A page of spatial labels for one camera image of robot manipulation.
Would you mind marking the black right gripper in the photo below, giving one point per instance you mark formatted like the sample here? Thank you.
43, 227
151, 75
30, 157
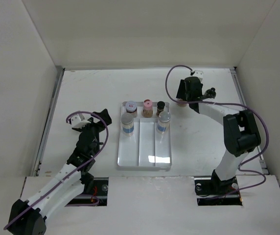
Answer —
182, 87

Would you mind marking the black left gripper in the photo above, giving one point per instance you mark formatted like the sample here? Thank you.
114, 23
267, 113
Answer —
92, 124

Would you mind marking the black stopper jar brown contents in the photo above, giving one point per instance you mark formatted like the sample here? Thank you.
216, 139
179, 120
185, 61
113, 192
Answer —
181, 103

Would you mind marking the black stopper jar white contents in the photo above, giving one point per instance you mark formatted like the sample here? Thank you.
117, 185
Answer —
211, 93

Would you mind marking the white cap blue label jar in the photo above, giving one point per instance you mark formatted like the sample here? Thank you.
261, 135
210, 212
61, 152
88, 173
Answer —
127, 124

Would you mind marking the grey lid sauce jar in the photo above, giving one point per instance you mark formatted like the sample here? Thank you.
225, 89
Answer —
132, 108

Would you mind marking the black cap red label bottle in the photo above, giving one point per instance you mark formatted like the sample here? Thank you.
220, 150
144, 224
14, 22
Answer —
160, 107

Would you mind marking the pink cap spice jar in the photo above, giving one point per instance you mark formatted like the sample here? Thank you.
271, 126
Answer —
147, 111

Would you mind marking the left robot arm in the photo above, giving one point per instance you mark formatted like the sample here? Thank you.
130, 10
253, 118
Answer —
30, 217

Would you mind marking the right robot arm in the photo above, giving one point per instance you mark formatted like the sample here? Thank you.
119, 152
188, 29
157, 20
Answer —
241, 135

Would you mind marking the white divided organizer tray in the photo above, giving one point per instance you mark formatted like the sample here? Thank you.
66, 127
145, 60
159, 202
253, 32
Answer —
146, 148

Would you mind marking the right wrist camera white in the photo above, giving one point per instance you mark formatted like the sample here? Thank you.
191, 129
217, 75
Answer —
197, 73

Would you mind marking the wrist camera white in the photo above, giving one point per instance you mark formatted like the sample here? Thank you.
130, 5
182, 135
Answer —
78, 121
197, 73

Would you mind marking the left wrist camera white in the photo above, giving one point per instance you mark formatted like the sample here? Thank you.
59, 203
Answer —
78, 121

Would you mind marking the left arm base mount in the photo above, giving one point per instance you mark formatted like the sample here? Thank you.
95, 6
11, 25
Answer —
94, 195

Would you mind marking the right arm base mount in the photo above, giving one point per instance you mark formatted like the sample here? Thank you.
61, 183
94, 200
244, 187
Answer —
212, 192

